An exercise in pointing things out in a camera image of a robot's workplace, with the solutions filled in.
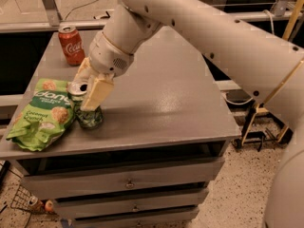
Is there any bottom grey drawer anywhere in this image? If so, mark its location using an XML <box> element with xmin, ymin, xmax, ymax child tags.
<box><xmin>73</xmin><ymin>206</ymin><xmax>199</xmax><ymax>228</ymax></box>

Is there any white cable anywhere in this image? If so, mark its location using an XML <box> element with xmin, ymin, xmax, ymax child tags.
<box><xmin>221</xmin><ymin>9</ymin><xmax>276</xmax><ymax>106</ymax></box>

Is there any can in wire basket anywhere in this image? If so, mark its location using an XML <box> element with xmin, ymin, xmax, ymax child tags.
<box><xmin>28</xmin><ymin>196</ymin><xmax>44</xmax><ymax>212</ymax></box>

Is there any orange fruit in basket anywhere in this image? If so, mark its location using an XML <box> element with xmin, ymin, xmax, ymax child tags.
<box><xmin>45</xmin><ymin>200</ymin><xmax>54</xmax><ymax>213</ymax></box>

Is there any green soda can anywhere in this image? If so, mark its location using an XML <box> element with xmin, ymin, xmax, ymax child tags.
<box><xmin>67</xmin><ymin>81</ymin><xmax>103</xmax><ymax>129</ymax></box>

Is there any grey drawer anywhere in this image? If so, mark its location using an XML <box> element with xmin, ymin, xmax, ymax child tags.
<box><xmin>22</xmin><ymin>158</ymin><xmax>224</xmax><ymax>200</ymax></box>
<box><xmin>55</xmin><ymin>188</ymin><xmax>208</xmax><ymax>219</ymax></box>
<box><xmin>73</xmin><ymin>206</ymin><xmax>199</xmax><ymax>228</ymax></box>

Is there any grey metal railing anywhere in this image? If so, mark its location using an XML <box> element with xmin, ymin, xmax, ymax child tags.
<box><xmin>0</xmin><ymin>0</ymin><xmax>304</xmax><ymax>34</ymax></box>

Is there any yellow wooden stand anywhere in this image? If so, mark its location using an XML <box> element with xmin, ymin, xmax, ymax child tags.
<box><xmin>233</xmin><ymin>0</ymin><xmax>304</xmax><ymax>151</ymax></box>

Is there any top grey drawer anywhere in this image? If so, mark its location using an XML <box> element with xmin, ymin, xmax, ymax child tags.
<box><xmin>22</xmin><ymin>158</ymin><xmax>224</xmax><ymax>200</ymax></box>

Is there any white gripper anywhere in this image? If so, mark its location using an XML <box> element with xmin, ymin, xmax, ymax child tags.
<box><xmin>73</xmin><ymin>31</ymin><xmax>134</xmax><ymax>111</ymax></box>

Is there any black cable on floor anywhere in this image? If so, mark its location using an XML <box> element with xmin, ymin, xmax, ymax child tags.
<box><xmin>64</xmin><ymin>0</ymin><xmax>118</xmax><ymax>21</ymax></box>

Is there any wire basket on floor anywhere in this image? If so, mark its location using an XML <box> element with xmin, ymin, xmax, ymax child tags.
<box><xmin>10</xmin><ymin>185</ymin><xmax>33</xmax><ymax>212</ymax></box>

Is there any green rice chip bag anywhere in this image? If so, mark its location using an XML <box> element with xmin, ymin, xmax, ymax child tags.
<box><xmin>7</xmin><ymin>78</ymin><xmax>74</xmax><ymax>151</ymax></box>

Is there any middle grey drawer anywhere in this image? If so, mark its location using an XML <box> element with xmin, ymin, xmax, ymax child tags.
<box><xmin>55</xmin><ymin>188</ymin><xmax>208</xmax><ymax>219</ymax></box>

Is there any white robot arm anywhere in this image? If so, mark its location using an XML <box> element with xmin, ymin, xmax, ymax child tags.
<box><xmin>76</xmin><ymin>0</ymin><xmax>304</xmax><ymax>228</ymax></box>

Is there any red cola can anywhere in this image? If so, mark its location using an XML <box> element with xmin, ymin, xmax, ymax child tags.
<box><xmin>58</xmin><ymin>26</ymin><xmax>85</xmax><ymax>66</ymax></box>

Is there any grey drawer cabinet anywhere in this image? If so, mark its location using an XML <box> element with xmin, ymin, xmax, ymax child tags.
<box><xmin>0</xmin><ymin>25</ymin><xmax>242</xmax><ymax>228</ymax></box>

